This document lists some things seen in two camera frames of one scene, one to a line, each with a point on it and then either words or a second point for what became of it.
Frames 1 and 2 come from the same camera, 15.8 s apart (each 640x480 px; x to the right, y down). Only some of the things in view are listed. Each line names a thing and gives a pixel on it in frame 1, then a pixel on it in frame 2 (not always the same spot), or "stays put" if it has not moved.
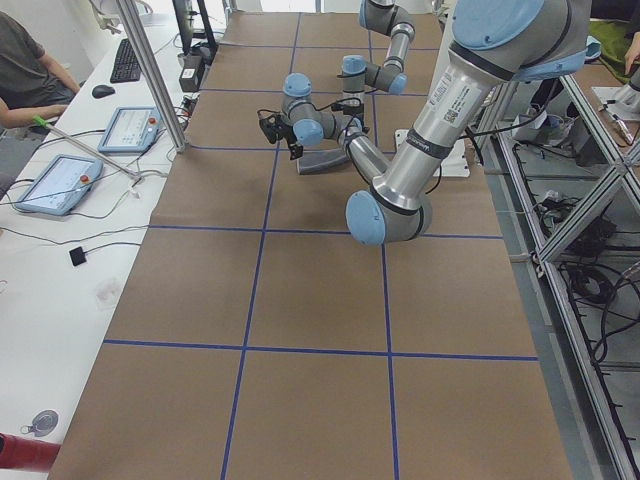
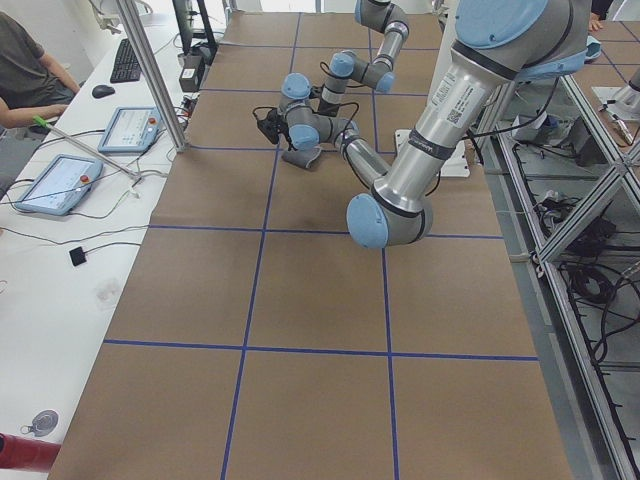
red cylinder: (23, 453) stays put
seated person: (34, 87) stays put
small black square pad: (77, 256) stays put
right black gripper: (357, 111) → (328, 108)
